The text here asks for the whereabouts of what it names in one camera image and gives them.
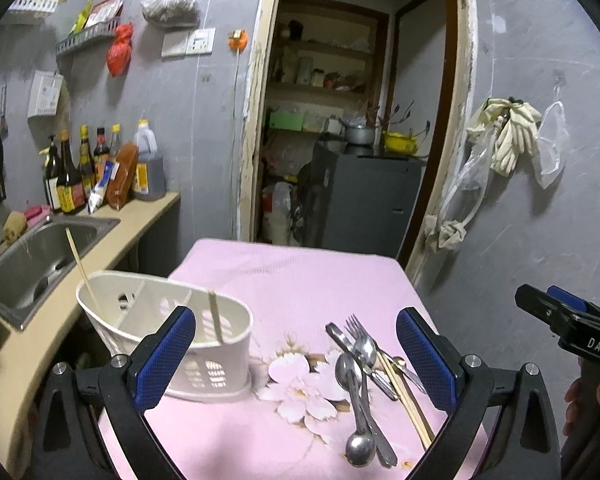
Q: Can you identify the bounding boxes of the aluminium pot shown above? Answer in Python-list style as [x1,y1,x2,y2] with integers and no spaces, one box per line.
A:
[341,121,379,147]

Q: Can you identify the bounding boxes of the wooden shelves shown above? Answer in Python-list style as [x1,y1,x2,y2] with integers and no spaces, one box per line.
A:
[266,0,392,112]

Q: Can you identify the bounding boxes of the orange seasoning packet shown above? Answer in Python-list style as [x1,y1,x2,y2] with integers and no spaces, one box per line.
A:
[105,142,140,210]

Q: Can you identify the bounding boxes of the yellow capped sauce bottle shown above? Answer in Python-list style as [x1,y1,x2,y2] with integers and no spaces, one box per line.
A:
[77,125,97,197]

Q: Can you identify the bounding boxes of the white wall switch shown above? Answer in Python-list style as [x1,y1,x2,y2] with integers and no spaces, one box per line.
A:
[160,30,190,58]

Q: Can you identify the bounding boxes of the red labelled sauce bottle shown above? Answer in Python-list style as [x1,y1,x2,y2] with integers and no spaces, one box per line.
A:
[94,127,112,181]

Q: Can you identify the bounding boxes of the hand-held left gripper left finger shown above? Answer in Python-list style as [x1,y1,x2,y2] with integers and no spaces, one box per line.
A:
[30,305,197,480]

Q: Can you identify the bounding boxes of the dried plant stems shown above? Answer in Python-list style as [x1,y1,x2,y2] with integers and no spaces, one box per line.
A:
[374,101,431,136]

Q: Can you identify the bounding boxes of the white cable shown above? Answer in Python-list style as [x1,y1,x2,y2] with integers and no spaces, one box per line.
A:
[231,51,243,241]

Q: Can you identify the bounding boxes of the dark soy sauce bottle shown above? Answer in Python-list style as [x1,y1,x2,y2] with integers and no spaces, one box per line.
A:
[56,130,87,214]

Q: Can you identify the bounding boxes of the yellow bowl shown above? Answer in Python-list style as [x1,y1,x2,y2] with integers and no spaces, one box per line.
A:
[382,130,422,154]

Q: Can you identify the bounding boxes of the white wall socket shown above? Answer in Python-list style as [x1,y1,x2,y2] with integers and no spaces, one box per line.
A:
[186,27,216,55]

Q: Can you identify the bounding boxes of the dark grey cabinet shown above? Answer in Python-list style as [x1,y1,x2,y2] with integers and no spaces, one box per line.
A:
[299,140,427,262]

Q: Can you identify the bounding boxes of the white wall box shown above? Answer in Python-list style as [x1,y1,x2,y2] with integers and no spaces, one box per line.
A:
[27,69,64,120]

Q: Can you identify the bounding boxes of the steel table knife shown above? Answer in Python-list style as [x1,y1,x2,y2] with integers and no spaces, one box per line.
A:
[325,322,400,402]

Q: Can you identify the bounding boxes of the steel utensil with gold tip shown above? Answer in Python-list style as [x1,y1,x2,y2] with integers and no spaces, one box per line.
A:
[380,354,427,393]

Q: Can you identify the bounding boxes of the red plastic bag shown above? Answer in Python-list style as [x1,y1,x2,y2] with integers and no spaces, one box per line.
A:
[106,23,134,79]

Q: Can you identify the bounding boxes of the large dark oil jug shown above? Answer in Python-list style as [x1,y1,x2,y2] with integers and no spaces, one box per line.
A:
[131,119,167,202]

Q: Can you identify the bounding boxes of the stainless steel sink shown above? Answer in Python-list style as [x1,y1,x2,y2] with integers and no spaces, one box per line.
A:
[0,214,122,332]

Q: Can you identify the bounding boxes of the loofah sponge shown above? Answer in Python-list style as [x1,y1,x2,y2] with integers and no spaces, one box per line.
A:
[2,211,29,244]

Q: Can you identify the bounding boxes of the blue white packet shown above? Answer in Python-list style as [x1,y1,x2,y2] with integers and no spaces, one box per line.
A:
[86,160,121,214]

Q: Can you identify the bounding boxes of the beige kitchen counter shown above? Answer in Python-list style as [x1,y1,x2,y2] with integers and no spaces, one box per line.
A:
[0,191,182,466]

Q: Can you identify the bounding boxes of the person's right hand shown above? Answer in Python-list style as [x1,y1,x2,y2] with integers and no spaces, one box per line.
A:
[564,375,600,441]

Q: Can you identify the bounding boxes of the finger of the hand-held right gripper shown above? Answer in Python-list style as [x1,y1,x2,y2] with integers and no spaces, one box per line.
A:
[514,284,572,335]
[546,285,597,317]

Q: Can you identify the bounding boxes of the white wall rack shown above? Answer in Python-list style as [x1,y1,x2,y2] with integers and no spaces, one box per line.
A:
[6,0,64,15]

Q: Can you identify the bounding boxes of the dark pump bottle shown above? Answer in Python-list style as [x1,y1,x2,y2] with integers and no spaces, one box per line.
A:
[41,135,64,212]

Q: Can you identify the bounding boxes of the pink floral tablecloth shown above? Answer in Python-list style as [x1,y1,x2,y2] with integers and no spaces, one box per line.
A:
[97,237,496,480]

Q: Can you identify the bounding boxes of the grey wall rack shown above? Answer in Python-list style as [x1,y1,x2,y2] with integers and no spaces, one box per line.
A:
[55,16,122,57]

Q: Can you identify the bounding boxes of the seasoning packets on rack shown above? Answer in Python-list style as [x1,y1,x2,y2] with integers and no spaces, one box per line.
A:
[69,0,124,35]

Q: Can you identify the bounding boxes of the crumpled clear plastic bag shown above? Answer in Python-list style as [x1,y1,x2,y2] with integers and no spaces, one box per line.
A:
[436,124,502,222]

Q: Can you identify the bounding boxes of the clear hanging plastic bag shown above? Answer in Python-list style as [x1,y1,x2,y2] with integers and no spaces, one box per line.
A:
[529,100,572,191]

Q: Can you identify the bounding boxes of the large steel spoon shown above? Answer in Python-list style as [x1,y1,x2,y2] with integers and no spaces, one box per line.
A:
[345,385,378,468]
[334,352,399,468]

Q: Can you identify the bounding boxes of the green box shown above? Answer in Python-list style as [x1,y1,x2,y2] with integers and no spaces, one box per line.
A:
[268,111,307,132]

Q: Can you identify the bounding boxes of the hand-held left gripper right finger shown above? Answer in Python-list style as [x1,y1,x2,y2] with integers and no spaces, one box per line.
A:
[396,307,563,480]

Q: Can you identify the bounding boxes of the white plastic utensil caddy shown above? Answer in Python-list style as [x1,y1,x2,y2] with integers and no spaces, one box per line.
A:
[76,270,254,403]

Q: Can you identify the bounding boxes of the wooden door frame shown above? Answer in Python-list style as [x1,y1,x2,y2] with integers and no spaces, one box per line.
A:
[236,0,482,292]

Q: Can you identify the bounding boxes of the white rag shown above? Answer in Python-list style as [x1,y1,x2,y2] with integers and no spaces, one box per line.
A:
[423,214,469,253]

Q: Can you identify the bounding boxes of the white work gloves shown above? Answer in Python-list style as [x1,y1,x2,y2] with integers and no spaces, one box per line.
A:
[466,98,544,178]

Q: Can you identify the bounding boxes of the small steel spoon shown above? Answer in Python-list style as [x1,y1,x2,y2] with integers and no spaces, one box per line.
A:
[354,335,382,377]

